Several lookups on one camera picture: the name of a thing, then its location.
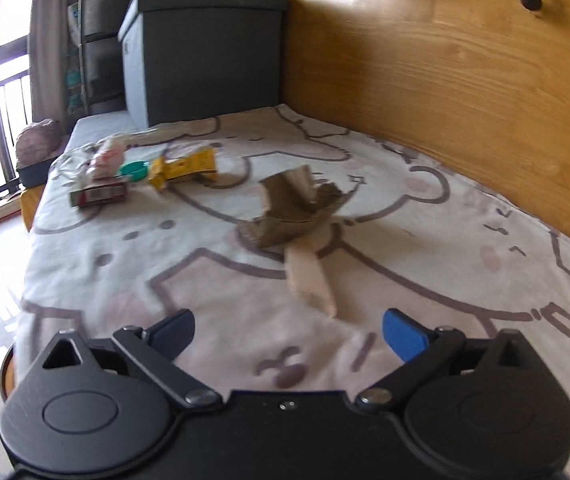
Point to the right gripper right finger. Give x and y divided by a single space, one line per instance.
425 354

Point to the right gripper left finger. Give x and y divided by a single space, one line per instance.
151 353

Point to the red cigarette pack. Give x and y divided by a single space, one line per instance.
94 195

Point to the white red plastic bag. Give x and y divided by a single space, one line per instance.
107 160

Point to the torn brown cardboard piece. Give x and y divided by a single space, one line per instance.
293 204

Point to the round wooden trash bin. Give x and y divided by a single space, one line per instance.
7 374

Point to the yellow cloth covered bag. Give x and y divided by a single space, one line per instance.
29 200

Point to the dark blue box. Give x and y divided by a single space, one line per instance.
35 175

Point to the purple plush cushion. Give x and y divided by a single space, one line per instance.
38 141

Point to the cartoon print bed sheet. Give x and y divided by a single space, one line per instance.
415 236

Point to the yellow paper box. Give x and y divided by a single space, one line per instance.
162 170

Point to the teal round lid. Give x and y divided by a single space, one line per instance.
134 171

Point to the brown curtain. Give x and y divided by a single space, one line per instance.
48 49

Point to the wooden headboard panel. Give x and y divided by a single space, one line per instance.
482 85

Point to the grey storage box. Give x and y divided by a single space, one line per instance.
194 59

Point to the black drawer shelf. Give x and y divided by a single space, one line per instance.
100 54

